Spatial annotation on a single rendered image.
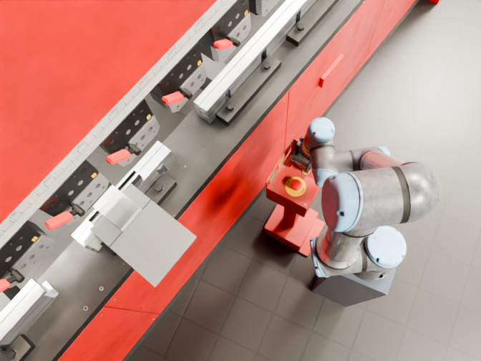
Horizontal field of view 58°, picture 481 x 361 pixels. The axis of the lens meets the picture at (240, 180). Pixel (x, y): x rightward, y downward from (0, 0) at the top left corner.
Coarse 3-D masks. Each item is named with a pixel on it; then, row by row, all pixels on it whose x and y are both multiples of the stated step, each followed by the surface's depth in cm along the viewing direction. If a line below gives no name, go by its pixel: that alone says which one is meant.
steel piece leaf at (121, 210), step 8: (120, 192) 129; (112, 200) 128; (120, 200) 128; (128, 200) 128; (104, 208) 127; (112, 208) 127; (120, 208) 127; (128, 208) 127; (136, 208) 127; (112, 216) 126; (120, 216) 126; (128, 216) 126; (120, 224) 125; (128, 224) 125
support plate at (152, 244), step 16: (128, 192) 129; (144, 208) 127; (160, 208) 127; (96, 224) 126; (112, 224) 126; (144, 224) 125; (160, 224) 125; (176, 224) 125; (112, 240) 124; (128, 240) 124; (144, 240) 124; (160, 240) 123; (176, 240) 123; (192, 240) 123; (128, 256) 122; (144, 256) 122; (160, 256) 122; (176, 256) 122; (144, 272) 121; (160, 272) 120
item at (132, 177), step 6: (132, 174) 132; (138, 174) 131; (120, 180) 130; (126, 180) 131; (132, 180) 130; (120, 186) 130; (126, 186) 130; (96, 210) 128; (90, 216) 127; (96, 216) 128
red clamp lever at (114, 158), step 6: (126, 144) 109; (132, 144) 108; (120, 150) 105; (126, 150) 106; (132, 150) 107; (138, 150) 107; (108, 156) 102; (114, 156) 102; (120, 156) 103; (126, 156) 105; (108, 162) 102; (114, 162) 102
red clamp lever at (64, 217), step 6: (72, 204) 104; (72, 210) 103; (78, 210) 103; (54, 216) 99; (60, 216) 100; (66, 216) 100; (72, 216) 102; (48, 222) 97; (54, 222) 98; (60, 222) 99; (66, 222) 101
